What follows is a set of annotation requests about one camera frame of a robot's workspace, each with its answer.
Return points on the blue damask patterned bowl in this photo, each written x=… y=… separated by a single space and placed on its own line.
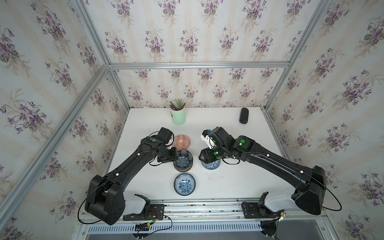
x=211 y=166

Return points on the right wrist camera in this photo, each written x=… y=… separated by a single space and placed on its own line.
x=217 y=136

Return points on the dark navy flower bowl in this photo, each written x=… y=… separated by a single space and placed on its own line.
x=184 y=158

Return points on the aluminium mounting rail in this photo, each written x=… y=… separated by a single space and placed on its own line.
x=203 y=210

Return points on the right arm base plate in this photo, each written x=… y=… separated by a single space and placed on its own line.
x=253 y=211

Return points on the blue floral shallow bowl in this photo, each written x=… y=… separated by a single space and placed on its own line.
x=184 y=184

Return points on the light green cup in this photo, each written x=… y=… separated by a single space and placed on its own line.
x=178 y=117

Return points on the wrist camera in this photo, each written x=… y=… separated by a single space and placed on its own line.
x=217 y=136
x=166 y=136

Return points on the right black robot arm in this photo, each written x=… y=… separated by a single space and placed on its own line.
x=309 y=183

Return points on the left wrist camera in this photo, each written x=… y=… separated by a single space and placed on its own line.
x=166 y=136

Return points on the red patterned bowl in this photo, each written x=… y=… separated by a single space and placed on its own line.
x=181 y=142

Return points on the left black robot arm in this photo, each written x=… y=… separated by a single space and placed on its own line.
x=105 y=199

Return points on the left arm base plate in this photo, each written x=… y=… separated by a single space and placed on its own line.
x=152 y=212

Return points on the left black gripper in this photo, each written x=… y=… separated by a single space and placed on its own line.
x=173 y=157

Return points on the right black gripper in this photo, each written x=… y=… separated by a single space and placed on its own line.
x=205 y=155

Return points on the black oblong case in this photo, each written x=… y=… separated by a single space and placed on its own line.
x=244 y=116

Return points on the colourful straws bundle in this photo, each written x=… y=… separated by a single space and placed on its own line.
x=177 y=105

